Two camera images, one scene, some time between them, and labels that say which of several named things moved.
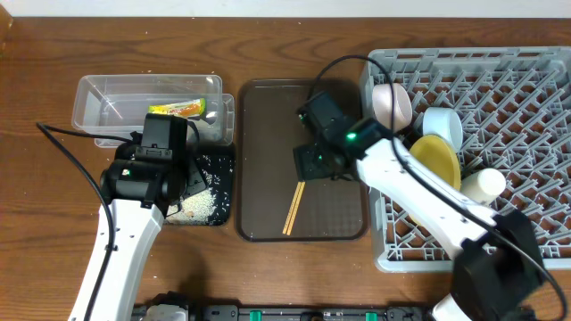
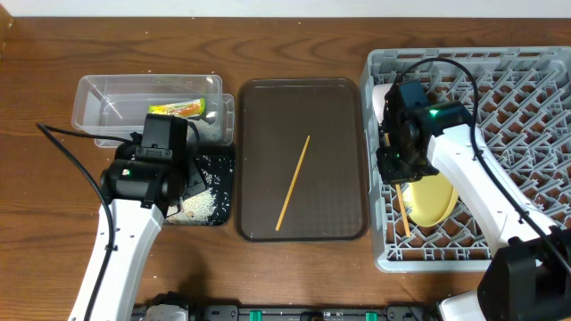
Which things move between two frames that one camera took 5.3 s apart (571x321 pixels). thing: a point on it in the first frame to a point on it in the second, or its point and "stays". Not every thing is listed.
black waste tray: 214,206 stays
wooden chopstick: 291,208 to 289,191
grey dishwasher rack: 514,109 stays
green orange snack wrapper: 191,108 stays
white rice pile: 195,209 stays
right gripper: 307,170 to 390,174
